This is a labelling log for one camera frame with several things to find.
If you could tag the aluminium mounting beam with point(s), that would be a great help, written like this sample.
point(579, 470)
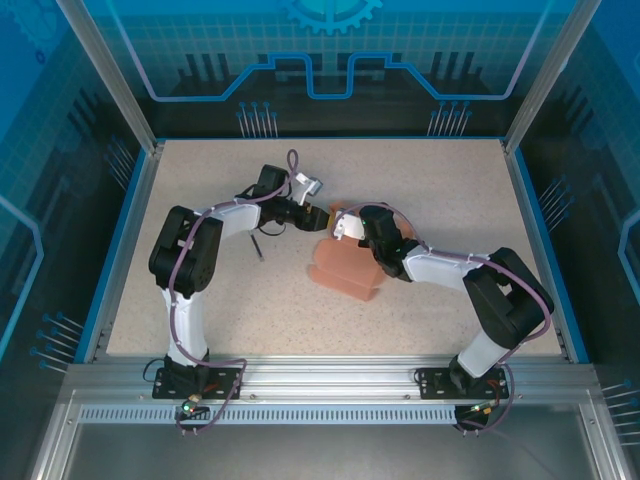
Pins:
point(325, 380)

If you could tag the aluminium frame post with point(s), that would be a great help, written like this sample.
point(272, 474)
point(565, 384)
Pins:
point(542, 75)
point(107, 75)

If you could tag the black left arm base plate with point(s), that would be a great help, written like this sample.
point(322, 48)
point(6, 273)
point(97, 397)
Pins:
point(165, 387)

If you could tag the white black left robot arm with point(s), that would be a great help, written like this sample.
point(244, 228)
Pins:
point(187, 320)

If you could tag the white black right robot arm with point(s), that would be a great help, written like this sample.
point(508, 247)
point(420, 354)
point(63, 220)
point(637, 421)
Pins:
point(440, 270)

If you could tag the grey metal tray frame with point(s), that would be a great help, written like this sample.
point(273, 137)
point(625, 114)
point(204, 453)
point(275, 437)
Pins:
point(325, 450)

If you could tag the aluminium table side rail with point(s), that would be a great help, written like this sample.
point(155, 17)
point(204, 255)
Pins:
point(143, 200)
point(521, 200)

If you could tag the orange paper box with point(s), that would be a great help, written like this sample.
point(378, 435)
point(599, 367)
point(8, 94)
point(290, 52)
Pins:
point(345, 270)

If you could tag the black pen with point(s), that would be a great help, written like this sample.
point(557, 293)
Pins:
point(258, 251)

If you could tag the blue table side trim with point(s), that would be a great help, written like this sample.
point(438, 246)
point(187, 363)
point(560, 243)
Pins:
point(539, 225)
point(124, 225)

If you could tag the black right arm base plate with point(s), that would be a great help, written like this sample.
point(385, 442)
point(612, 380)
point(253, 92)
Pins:
point(430, 382)

